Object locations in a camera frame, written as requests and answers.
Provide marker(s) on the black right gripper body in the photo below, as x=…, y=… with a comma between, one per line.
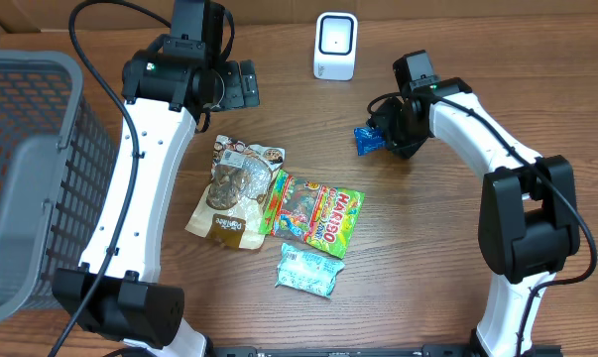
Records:
x=406, y=133

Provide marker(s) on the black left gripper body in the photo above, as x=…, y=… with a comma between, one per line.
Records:
x=239, y=90

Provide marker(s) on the blue Oreo cookie pack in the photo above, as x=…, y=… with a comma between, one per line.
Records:
x=368, y=140

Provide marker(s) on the green Haribo gummy bag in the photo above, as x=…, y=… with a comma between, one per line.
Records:
x=321, y=216

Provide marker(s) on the brown nuts snack pouch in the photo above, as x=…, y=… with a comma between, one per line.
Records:
x=232, y=206

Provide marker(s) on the teal snack packet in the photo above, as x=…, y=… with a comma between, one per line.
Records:
x=307, y=272

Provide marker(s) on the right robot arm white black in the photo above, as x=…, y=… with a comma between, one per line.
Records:
x=528, y=223

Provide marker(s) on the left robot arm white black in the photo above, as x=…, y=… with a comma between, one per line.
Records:
x=170, y=91

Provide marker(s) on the white barcode scanner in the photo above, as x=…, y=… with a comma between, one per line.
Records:
x=335, y=46

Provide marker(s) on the grey plastic mesh basket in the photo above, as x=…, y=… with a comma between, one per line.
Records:
x=56, y=164

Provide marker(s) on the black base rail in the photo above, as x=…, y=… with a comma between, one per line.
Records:
x=428, y=350

